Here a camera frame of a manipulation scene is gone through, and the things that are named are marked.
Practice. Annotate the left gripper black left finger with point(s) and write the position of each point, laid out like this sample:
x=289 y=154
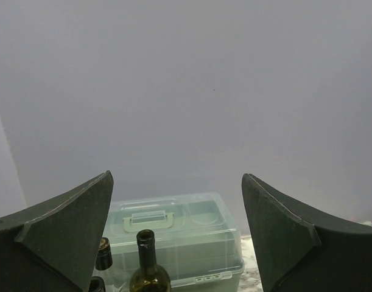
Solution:
x=53 y=245

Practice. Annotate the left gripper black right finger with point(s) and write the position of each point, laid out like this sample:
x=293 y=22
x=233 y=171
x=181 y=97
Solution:
x=300 y=248

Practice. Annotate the dark bottle beige label back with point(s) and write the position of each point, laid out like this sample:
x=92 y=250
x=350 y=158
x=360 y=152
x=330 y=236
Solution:
x=150 y=276

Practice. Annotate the dark capped bottle rear left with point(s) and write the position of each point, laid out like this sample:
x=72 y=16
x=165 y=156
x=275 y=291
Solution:
x=104 y=258

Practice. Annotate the dark bottle back left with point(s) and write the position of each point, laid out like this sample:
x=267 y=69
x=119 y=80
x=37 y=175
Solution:
x=97 y=284

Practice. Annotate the translucent green plastic storage box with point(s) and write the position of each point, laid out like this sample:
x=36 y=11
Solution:
x=197 y=241

